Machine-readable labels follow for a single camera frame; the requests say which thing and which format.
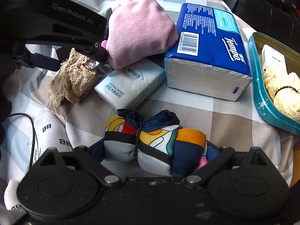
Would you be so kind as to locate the small pink clip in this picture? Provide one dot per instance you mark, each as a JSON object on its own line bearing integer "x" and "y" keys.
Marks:
{"x": 103, "y": 43}

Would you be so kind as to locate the white printed sock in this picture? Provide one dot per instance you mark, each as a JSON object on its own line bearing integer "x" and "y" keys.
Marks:
{"x": 13, "y": 196}
{"x": 49, "y": 133}

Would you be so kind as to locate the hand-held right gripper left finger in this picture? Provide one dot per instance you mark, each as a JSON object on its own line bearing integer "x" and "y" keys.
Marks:
{"x": 93, "y": 153}

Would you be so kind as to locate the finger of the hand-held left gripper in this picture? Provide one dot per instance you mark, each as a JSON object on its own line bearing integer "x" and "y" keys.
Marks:
{"x": 44, "y": 61}

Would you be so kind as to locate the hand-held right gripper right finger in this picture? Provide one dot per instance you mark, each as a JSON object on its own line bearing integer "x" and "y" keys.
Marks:
{"x": 213, "y": 154}

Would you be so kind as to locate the yellow crocheted item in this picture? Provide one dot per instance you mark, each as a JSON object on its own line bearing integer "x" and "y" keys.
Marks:
{"x": 283, "y": 86}

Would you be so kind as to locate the herb bag with teal cloth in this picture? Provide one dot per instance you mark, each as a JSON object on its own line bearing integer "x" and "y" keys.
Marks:
{"x": 105, "y": 13}

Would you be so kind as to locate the teal metal tin tray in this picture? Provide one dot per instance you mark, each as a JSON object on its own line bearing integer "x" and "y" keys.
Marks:
{"x": 257, "y": 93}

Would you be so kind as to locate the beige lace cloth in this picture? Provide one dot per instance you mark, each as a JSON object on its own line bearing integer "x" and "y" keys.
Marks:
{"x": 72, "y": 79}

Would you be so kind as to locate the small white pack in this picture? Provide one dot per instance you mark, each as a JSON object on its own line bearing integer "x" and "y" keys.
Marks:
{"x": 273, "y": 56}

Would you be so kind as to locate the colourful patterned cloth bundle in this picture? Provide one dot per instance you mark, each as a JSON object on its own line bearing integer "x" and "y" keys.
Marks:
{"x": 152, "y": 145}

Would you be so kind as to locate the blue tissue pack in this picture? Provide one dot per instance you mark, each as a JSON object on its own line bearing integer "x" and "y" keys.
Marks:
{"x": 211, "y": 51}

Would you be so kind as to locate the white printed tissue pack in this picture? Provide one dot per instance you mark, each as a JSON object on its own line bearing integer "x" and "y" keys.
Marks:
{"x": 131, "y": 84}

